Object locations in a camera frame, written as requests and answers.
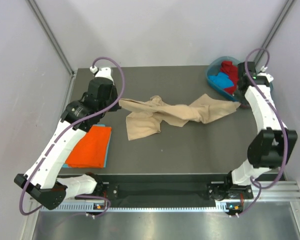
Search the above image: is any beige t shirt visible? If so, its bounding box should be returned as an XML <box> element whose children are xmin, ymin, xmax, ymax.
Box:
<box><xmin>119</xmin><ymin>94</ymin><xmax>240</xmax><ymax>141</ymax></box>

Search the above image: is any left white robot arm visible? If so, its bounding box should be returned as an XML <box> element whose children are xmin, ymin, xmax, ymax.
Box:
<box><xmin>14</xmin><ymin>76</ymin><xmax>120</xmax><ymax>210</ymax></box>

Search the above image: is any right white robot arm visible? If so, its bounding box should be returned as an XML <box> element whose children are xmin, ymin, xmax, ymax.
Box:
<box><xmin>223</xmin><ymin>61</ymin><xmax>298</xmax><ymax>198</ymax></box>

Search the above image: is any blue t shirt in basket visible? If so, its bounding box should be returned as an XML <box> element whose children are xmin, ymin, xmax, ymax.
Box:
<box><xmin>208</xmin><ymin>72</ymin><xmax>235</xmax><ymax>89</ymax></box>

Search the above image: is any red t shirt in basket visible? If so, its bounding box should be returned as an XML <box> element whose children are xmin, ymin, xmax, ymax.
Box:
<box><xmin>220</xmin><ymin>60</ymin><xmax>239</xmax><ymax>95</ymax></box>

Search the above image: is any teal plastic basket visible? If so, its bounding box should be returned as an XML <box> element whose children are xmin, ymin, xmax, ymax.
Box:
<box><xmin>205</xmin><ymin>56</ymin><xmax>275</xmax><ymax>103</ymax></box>

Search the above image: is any orange folded t shirt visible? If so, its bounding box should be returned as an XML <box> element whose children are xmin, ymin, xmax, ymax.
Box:
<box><xmin>65</xmin><ymin>125</ymin><xmax>113</xmax><ymax>169</ymax></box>

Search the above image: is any light blue folded t shirt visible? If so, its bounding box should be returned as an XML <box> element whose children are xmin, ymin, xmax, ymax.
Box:
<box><xmin>61</xmin><ymin>123</ymin><xmax>113</xmax><ymax>169</ymax></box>

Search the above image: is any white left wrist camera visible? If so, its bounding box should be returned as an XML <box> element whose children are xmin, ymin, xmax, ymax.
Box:
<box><xmin>89</xmin><ymin>66</ymin><xmax>114</xmax><ymax>82</ymax></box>

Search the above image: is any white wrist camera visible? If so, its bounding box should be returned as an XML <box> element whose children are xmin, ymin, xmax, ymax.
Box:
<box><xmin>89</xmin><ymin>66</ymin><xmax>114</xmax><ymax>82</ymax></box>
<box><xmin>257</xmin><ymin>65</ymin><xmax>274</xmax><ymax>83</ymax></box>

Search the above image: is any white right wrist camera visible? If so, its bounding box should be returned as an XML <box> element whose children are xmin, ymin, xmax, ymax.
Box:
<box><xmin>257</xmin><ymin>65</ymin><xmax>274</xmax><ymax>83</ymax></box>

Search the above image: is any right aluminium corner post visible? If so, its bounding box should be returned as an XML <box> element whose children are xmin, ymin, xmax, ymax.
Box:
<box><xmin>249</xmin><ymin>0</ymin><xmax>297</xmax><ymax>70</ymax></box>

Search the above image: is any aluminium corner post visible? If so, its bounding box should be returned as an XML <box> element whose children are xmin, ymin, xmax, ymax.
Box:
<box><xmin>249</xmin><ymin>0</ymin><xmax>297</xmax><ymax>70</ymax></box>
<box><xmin>26</xmin><ymin>0</ymin><xmax>75</xmax><ymax>76</ymax></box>

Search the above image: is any left aluminium corner post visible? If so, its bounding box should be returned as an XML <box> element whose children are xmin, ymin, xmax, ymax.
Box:
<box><xmin>26</xmin><ymin>0</ymin><xmax>75</xmax><ymax>76</ymax></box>

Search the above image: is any aluminium frame rail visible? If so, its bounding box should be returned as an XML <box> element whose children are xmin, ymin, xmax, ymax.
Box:
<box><xmin>258</xmin><ymin>181</ymin><xmax>300</xmax><ymax>202</ymax></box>

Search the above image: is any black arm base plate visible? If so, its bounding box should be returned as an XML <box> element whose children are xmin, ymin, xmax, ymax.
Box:
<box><xmin>97</xmin><ymin>173</ymin><xmax>253</xmax><ymax>201</ymax></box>

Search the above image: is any slotted grey cable duct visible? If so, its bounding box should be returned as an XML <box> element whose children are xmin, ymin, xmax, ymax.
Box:
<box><xmin>39</xmin><ymin>201</ymin><xmax>243</xmax><ymax>213</ymax></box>

